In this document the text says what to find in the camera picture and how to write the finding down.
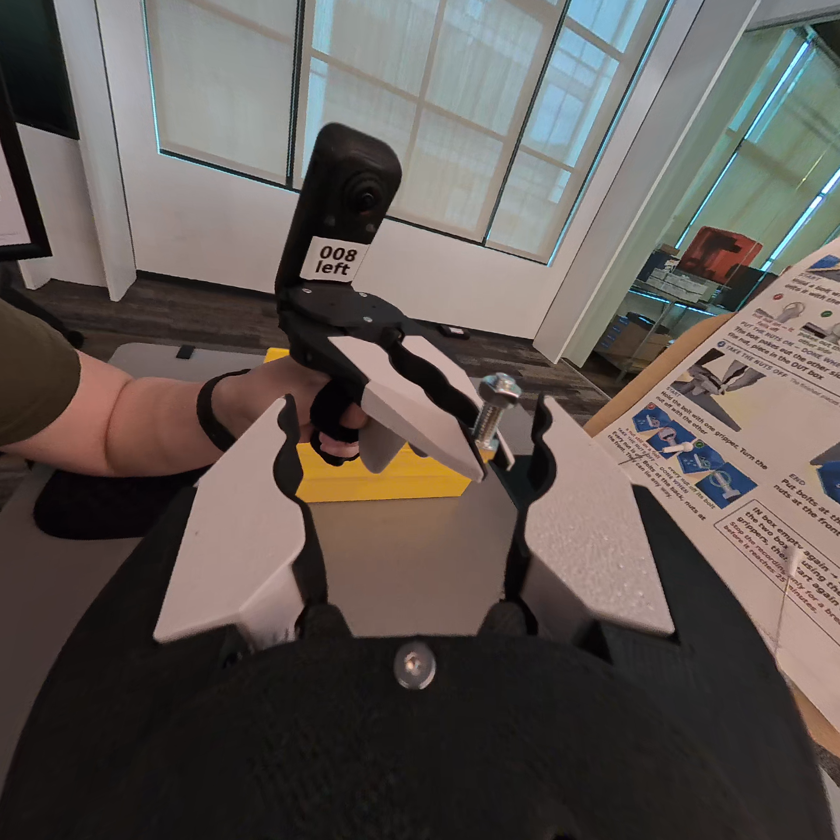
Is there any cardboard box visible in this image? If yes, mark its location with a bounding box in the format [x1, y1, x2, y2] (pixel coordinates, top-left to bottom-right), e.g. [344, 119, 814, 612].
[609, 320, 672, 370]

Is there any printed instruction sheet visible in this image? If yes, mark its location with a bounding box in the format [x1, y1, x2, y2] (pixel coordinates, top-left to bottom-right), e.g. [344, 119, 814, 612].
[594, 236, 840, 729]

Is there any silver hex bolt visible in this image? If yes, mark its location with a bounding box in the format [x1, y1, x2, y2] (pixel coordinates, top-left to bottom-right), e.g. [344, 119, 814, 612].
[468, 372, 523, 462]

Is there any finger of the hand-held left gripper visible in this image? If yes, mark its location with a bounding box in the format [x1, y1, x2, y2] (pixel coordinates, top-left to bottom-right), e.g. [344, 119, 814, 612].
[327, 336, 488, 483]
[386, 330, 484, 429]

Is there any yellow bin with black divider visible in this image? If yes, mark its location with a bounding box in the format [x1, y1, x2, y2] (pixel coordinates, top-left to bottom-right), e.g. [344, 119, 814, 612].
[262, 346, 494, 504]

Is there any olive shirt sleeve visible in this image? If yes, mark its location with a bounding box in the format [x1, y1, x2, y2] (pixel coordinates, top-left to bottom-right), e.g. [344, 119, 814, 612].
[0, 298, 83, 447]

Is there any red translucent box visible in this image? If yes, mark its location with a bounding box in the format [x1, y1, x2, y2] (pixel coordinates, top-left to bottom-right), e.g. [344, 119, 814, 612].
[676, 226, 763, 278]

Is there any black wristband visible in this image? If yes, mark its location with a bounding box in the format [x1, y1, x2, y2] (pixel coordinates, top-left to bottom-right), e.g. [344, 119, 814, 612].
[196, 369, 253, 454]

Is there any black chair leg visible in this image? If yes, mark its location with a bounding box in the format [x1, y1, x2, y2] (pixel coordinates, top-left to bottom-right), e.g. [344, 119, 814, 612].
[10, 287, 86, 350]

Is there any metal storage shelf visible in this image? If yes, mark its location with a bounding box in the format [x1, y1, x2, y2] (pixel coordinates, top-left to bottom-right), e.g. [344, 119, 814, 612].
[591, 246, 746, 383]

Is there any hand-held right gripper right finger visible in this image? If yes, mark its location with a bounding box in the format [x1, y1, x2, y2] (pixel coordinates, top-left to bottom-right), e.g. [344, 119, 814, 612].
[502, 394, 677, 641]

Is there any white framed glass door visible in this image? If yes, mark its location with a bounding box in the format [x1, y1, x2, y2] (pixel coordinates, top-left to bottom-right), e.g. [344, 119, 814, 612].
[95, 0, 677, 266]

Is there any black framed whiteboard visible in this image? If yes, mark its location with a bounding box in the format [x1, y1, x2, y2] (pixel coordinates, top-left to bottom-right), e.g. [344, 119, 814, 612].
[0, 79, 53, 261]

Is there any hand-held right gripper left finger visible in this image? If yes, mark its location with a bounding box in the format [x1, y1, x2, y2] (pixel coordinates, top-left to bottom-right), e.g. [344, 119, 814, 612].
[154, 394, 329, 644]

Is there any person's left hand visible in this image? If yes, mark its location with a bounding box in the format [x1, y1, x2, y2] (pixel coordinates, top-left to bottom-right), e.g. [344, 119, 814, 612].
[214, 356, 370, 458]

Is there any person's left forearm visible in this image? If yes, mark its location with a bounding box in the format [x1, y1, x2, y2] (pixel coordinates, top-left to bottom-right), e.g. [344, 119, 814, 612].
[0, 350, 227, 478]

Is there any dark wall panel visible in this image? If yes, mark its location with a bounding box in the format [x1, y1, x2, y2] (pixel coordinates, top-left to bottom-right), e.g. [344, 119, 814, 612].
[0, 0, 81, 140]

